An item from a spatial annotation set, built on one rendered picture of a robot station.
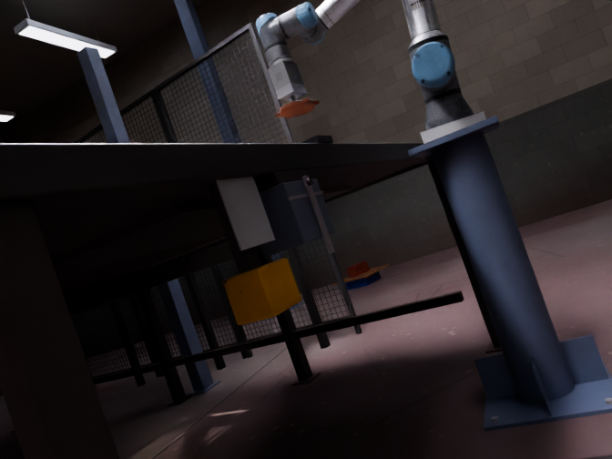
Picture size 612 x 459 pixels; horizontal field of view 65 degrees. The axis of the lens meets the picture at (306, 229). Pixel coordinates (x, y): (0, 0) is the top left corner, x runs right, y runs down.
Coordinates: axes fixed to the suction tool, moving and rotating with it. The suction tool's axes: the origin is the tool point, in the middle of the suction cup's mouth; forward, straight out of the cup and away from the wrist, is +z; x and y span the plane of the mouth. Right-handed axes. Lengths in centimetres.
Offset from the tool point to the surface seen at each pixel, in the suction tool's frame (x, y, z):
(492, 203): 43, -17, 49
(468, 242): 32, -17, 58
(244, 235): 24, 76, 36
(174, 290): -177, -81, 44
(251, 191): 24, 69, 29
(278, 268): 27, 73, 43
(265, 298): 27, 78, 47
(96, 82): -178, -77, -103
